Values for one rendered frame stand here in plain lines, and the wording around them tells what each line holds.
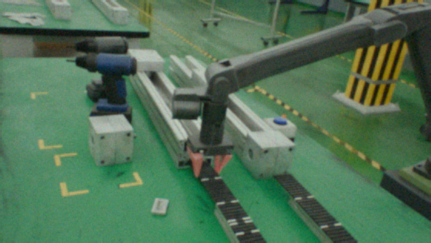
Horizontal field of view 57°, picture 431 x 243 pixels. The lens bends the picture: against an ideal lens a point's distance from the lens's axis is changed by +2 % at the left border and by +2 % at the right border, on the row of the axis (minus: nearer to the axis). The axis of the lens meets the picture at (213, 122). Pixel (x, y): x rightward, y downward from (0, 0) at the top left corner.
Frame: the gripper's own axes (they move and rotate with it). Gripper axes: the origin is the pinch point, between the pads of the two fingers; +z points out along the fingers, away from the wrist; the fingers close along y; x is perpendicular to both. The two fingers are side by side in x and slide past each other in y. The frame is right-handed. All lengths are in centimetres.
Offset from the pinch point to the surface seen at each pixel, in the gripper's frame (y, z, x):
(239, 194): -6.6, 2.8, 6.5
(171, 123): 4.9, -5.7, -17.5
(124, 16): -10, -3, -191
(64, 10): 26, -3, -196
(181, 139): 4.8, -5.6, -7.7
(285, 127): -31.4, -3.3, -16.3
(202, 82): -13.0, -8.4, -43.8
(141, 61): 4, -9, -65
